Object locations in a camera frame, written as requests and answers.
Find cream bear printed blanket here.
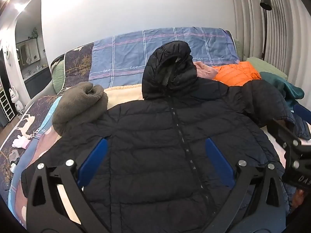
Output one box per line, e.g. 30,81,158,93
57,84,292,226

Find dark grey cabinet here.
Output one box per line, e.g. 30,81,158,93
24,67,52,100

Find white bear wall ornament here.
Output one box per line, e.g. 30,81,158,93
1,43,13,67

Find person's right hand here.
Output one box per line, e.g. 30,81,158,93
292,188,307,209

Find grey-brown fleece garment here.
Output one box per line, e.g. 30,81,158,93
52,81,109,136

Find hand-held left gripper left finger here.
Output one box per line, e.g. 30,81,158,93
25,138,114,233

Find pale grey curtain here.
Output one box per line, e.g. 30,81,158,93
230,0,311,88

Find dark teal garment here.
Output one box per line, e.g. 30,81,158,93
259,71,305,107

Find white cat figurine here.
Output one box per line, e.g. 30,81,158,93
9,86,25,116

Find white ladder rack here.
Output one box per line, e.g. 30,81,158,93
0,85,12,122

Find orange puffer jacket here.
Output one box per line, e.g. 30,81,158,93
212,61,262,86

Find green pillow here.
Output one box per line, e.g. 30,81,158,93
245,57,288,80

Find white and pink socks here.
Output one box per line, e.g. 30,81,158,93
12,136,32,150

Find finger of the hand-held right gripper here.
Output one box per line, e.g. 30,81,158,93
293,105,311,125
267,119,302,151

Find blue plaid sheet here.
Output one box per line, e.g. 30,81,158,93
88,27,240,88

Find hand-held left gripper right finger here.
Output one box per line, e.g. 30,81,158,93
205,138,292,233

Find black floor lamp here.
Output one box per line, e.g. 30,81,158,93
259,0,273,61

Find black puffer jacket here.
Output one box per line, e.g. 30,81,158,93
21,41,311,233

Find dark floral printed quilt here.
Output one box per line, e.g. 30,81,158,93
0,42,94,214

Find pink puffer jacket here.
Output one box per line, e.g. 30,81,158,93
193,61,219,79

